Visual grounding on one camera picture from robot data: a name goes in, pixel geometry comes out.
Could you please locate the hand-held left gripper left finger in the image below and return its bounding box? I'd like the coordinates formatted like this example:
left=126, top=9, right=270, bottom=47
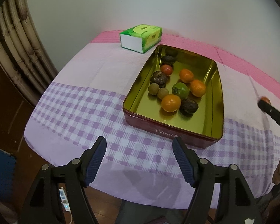
left=19, top=136, right=107, bottom=224

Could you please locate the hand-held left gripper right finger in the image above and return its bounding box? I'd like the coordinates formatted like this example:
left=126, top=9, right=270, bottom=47
left=172, top=137, right=263, bottom=224

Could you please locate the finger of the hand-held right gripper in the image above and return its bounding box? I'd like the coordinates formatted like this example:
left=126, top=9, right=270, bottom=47
left=258, top=99, right=280, bottom=134

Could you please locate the gold and red tin box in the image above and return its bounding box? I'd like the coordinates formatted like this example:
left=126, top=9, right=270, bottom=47
left=122, top=44, right=224, bottom=149

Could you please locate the orange mandarin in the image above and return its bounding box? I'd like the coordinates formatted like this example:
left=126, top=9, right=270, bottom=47
left=179, top=69, right=195, bottom=84
left=161, top=94, right=182, bottom=113
left=189, top=80, right=207, bottom=98

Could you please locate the green tomato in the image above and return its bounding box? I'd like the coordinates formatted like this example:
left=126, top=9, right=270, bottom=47
left=172, top=82, right=190, bottom=99

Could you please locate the red tomato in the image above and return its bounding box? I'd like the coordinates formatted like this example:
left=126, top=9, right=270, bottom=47
left=160, top=64, right=173, bottom=75

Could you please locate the white power strip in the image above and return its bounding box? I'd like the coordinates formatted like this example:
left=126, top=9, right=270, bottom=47
left=58, top=187, right=73, bottom=215

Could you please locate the person's grey trouser leg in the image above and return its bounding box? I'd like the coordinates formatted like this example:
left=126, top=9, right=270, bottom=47
left=115, top=201, right=189, bottom=224

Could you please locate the blue foam mat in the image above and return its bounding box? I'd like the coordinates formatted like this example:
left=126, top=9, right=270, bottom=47
left=0, top=143, right=16, bottom=206

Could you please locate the green tissue pack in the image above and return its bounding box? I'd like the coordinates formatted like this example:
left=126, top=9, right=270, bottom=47
left=119, top=24, right=163, bottom=55

